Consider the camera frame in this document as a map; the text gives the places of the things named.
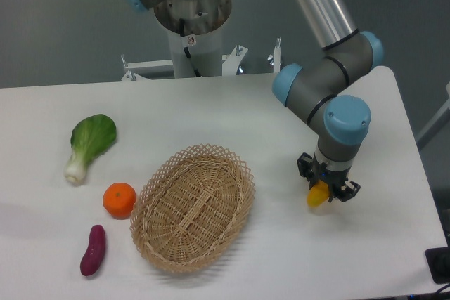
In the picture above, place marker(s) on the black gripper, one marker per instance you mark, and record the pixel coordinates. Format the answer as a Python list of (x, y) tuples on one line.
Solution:
[(313, 171)]

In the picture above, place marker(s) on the yellow orange mango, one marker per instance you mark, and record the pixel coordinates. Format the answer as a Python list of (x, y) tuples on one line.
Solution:
[(318, 194)]

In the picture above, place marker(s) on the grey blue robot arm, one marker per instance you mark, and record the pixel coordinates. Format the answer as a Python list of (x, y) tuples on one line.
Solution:
[(316, 94)]

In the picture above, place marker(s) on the black device at table edge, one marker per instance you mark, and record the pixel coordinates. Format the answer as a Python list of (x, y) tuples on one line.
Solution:
[(438, 263)]

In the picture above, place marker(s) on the woven wicker basket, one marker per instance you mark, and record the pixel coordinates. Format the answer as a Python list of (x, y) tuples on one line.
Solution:
[(192, 208)]

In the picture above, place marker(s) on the orange tangerine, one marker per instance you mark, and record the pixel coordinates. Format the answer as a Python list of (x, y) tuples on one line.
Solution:
[(119, 200)]

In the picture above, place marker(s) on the green bok choy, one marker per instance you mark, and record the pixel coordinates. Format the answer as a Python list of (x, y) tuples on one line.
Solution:
[(90, 138)]

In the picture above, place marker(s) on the purple sweet potato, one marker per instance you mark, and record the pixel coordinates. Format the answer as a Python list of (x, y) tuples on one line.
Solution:
[(95, 251)]

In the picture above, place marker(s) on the white bracket with bolt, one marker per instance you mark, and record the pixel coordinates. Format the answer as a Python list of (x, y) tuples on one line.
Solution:
[(276, 55)]

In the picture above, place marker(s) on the white metal mounting frame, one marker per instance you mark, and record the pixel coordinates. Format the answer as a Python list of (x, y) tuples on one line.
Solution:
[(163, 69)]

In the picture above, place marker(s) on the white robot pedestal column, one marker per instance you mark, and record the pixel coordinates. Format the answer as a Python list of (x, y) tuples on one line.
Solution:
[(196, 55)]

